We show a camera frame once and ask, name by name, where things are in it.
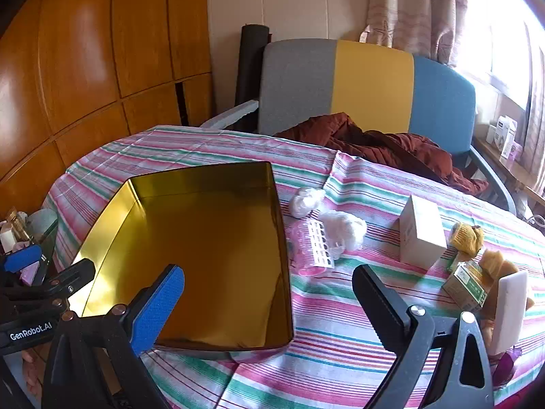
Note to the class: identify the dark red jacket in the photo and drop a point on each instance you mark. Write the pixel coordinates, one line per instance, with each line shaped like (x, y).
(383, 145)

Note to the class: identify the striped tablecloth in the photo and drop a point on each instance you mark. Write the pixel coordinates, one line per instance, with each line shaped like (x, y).
(340, 349)

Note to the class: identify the white plastic bag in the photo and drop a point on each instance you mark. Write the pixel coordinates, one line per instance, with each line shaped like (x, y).
(306, 201)

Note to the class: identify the grey yellow blue chair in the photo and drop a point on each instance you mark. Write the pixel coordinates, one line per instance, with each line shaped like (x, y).
(298, 85)

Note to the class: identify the beige patterned curtain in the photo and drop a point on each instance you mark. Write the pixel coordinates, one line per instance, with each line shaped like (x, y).
(404, 4)

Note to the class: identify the large tan sponge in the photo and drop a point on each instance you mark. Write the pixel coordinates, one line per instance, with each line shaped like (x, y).
(496, 264)

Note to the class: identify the white carton box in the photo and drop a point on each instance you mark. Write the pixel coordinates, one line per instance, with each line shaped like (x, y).
(421, 234)

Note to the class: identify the white blue product box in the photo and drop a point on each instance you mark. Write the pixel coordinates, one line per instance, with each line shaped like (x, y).
(506, 134)

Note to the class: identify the gold capped bottle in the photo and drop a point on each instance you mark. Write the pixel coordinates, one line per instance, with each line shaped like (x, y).
(15, 226)

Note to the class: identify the person's left hand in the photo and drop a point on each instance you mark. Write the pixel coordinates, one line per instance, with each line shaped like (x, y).
(33, 375)

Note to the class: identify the black rolled mat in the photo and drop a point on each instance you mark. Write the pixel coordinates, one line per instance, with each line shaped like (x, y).
(249, 64)

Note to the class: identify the white fluffy ball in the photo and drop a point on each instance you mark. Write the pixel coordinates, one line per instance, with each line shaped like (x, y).
(345, 228)

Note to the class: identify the pink hair roller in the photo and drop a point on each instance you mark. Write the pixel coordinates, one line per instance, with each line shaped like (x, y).
(315, 247)

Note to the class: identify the white soap bar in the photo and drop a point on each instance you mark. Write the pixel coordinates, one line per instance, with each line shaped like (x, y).
(509, 311)

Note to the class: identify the small purple box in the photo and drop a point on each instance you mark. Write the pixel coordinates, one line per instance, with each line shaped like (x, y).
(516, 151)

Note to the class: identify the purple packet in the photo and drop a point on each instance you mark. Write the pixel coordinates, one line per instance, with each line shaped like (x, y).
(506, 368)

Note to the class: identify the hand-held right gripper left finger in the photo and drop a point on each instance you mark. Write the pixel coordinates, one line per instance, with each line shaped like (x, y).
(157, 311)

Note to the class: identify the green label sponge packet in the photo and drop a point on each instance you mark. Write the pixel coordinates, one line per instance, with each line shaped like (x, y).
(464, 287)

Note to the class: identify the window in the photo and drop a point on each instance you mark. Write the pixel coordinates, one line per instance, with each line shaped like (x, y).
(502, 30)

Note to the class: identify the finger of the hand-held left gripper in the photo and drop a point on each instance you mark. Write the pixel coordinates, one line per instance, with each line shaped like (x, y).
(72, 275)
(21, 259)

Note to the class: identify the wooden side desk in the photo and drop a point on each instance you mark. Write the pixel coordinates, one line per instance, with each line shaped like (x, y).
(511, 170)

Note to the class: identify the gold tin box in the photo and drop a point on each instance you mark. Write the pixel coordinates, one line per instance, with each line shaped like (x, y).
(213, 243)

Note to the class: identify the wooden wardrobe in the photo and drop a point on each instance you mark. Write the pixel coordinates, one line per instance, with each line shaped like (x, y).
(85, 51)

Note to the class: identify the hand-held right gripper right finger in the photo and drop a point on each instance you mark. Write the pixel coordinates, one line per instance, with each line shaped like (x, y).
(379, 306)

